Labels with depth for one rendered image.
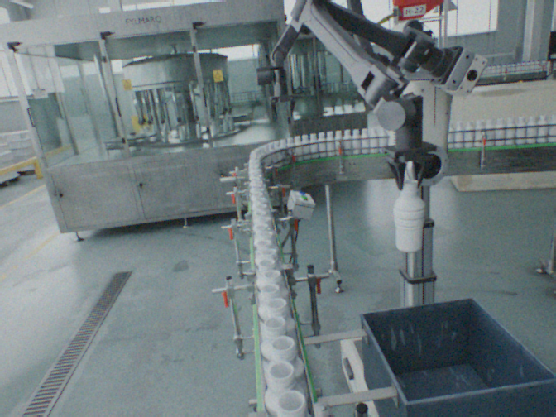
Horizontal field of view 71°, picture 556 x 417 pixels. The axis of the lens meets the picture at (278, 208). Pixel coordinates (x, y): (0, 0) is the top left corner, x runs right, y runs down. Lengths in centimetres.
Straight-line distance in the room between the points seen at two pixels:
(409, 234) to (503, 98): 432
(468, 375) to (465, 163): 181
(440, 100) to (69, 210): 423
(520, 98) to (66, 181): 510
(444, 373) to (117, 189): 406
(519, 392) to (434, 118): 95
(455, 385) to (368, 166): 184
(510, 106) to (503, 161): 237
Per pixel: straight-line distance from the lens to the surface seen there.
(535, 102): 530
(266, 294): 79
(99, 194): 483
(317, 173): 279
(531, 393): 98
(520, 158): 294
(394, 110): 82
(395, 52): 132
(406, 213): 93
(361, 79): 93
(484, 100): 515
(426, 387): 123
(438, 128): 157
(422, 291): 184
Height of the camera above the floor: 156
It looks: 18 degrees down
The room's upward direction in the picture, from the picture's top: 7 degrees counter-clockwise
